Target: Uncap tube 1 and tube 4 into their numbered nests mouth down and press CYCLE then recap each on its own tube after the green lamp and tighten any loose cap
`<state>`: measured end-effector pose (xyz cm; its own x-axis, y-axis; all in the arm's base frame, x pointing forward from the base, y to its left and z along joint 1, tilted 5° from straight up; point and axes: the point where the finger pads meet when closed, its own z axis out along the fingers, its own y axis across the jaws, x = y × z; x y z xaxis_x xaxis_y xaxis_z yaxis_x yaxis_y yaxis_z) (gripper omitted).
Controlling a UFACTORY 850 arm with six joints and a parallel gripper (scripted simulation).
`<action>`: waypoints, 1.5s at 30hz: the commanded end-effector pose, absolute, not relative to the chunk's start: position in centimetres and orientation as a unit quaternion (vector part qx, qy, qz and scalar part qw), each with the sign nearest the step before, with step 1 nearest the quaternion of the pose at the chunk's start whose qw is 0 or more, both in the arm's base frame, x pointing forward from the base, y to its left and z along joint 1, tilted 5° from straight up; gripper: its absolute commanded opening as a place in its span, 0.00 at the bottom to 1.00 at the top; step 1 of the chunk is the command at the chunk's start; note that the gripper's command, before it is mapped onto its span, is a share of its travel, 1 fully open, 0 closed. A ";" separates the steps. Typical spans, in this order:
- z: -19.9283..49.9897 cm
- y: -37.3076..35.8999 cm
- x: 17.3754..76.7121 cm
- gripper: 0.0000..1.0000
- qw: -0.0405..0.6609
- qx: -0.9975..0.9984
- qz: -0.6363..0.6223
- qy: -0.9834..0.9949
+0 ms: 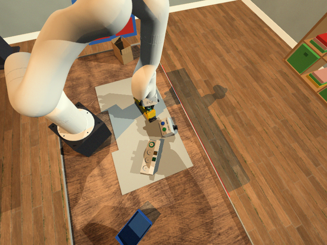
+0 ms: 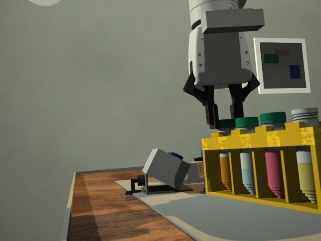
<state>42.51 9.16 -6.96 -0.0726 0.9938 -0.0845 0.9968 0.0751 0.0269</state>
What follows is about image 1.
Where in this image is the blue open tray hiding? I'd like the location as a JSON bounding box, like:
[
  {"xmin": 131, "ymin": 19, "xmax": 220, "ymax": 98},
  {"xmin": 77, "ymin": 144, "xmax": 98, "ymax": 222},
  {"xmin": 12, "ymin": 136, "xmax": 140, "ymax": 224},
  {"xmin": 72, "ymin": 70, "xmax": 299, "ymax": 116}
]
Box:
[{"xmin": 115, "ymin": 209, "xmax": 152, "ymax": 245}]

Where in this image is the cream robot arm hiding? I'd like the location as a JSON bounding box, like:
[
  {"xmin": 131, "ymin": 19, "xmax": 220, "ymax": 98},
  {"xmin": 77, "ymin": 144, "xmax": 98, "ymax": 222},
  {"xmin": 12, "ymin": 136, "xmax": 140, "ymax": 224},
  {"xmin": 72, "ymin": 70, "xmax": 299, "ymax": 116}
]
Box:
[{"xmin": 4, "ymin": 0, "xmax": 170, "ymax": 141}]

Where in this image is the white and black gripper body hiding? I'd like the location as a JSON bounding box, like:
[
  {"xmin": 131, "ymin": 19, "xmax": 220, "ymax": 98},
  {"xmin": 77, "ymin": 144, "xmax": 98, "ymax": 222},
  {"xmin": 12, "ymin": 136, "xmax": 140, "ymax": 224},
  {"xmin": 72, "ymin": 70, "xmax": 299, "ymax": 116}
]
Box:
[{"xmin": 141, "ymin": 93, "xmax": 157, "ymax": 107}]

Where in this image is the beige flat mat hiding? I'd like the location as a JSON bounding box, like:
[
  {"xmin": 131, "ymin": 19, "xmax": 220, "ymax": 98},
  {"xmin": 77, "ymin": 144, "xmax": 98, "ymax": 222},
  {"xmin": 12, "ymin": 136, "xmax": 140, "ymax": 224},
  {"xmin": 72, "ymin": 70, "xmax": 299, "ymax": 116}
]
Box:
[{"xmin": 95, "ymin": 77, "xmax": 193, "ymax": 195}]

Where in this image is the yellow tube rack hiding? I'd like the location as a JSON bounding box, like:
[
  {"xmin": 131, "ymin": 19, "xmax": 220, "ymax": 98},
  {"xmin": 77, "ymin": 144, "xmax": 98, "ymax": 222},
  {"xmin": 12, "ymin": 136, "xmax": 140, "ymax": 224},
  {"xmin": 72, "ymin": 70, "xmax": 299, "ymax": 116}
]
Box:
[{"xmin": 134, "ymin": 98, "xmax": 156, "ymax": 120}]

